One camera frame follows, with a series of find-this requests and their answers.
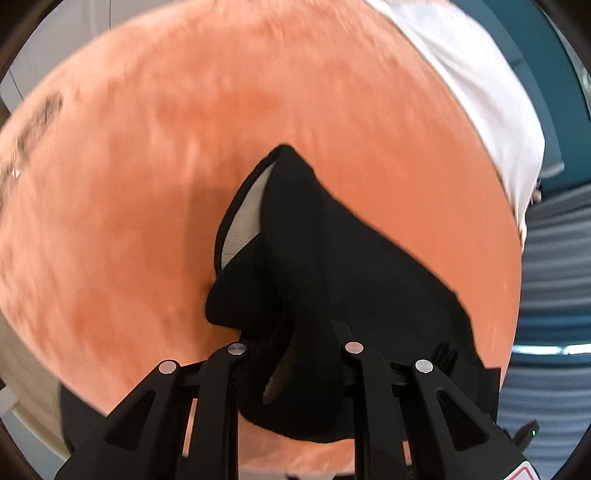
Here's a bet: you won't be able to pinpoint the grey striped curtain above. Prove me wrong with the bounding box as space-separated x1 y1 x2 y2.
501 182 591 467

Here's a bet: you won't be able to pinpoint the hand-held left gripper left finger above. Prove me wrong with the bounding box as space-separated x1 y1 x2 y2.
54 342 252 480

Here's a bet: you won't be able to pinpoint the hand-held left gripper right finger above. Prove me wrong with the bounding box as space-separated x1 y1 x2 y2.
339 340 514 480

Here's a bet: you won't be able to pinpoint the orange plush blanket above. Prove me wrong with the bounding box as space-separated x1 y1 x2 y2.
0 0 522 480

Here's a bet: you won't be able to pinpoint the black pants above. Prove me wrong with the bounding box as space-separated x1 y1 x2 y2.
204 144 502 445

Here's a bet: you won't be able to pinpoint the white panelled wardrobe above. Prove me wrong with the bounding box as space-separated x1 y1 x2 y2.
0 0 153 112

